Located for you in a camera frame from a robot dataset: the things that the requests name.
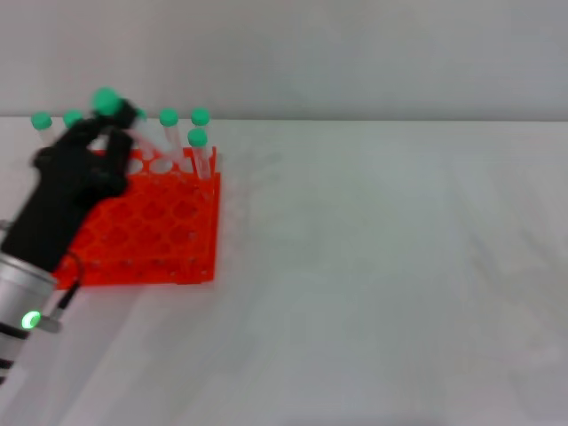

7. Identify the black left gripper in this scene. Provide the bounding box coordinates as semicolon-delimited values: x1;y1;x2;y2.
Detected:
0;99;140;273

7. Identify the orange plastic test tube rack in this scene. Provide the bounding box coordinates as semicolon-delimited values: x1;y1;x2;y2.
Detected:
55;146;222;288

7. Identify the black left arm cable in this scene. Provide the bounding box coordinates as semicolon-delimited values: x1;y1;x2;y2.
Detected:
54;251;86;312

